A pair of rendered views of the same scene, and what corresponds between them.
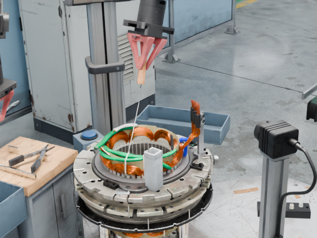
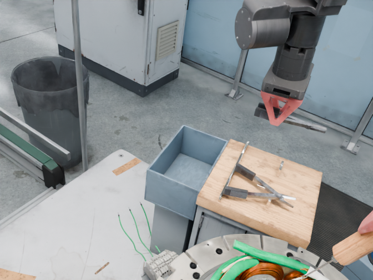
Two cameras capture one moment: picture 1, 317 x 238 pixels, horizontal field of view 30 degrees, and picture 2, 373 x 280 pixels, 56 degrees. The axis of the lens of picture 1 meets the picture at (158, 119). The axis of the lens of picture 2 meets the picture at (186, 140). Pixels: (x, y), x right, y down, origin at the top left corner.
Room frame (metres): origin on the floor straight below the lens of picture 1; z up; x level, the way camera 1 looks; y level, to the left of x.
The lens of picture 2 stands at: (1.04, -0.11, 1.52)
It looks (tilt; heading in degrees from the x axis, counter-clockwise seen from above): 38 degrees down; 79
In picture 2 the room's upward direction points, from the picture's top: 10 degrees clockwise
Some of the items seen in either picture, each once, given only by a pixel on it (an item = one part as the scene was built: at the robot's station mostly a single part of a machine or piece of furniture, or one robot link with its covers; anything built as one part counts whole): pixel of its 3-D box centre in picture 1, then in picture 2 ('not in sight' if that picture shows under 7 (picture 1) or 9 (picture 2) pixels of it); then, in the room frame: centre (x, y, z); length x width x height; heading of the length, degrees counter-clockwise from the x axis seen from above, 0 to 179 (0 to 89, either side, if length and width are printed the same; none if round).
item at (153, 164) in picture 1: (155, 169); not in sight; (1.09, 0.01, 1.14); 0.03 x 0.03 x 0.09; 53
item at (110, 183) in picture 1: (110, 183); not in sight; (1.10, 0.11, 1.10); 0.03 x 0.01 x 0.01; 52
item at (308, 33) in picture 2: not in sight; (299, 24); (1.27, 0.38, 1.35); 0.07 x 0.06 x 0.07; 13
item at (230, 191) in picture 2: (35, 165); (235, 192); (1.22, 0.29, 1.09); 0.04 x 0.01 x 0.02; 166
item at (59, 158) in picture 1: (23, 164); (262, 187); (1.29, 0.34, 1.05); 0.20 x 0.19 x 0.02; 151
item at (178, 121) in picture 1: (183, 161); not in sight; (1.51, -0.07, 0.92); 0.25 x 0.11 x 0.28; 70
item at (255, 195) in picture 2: (42, 155); (263, 195); (1.26, 0.29, 1.09); 0.06 x 0.01 x 0.01; 176
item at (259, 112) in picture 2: not in sight; (265, 114); (1.27, 0.39, 1.19); 0.04 x 0.01 x 0.02; 151
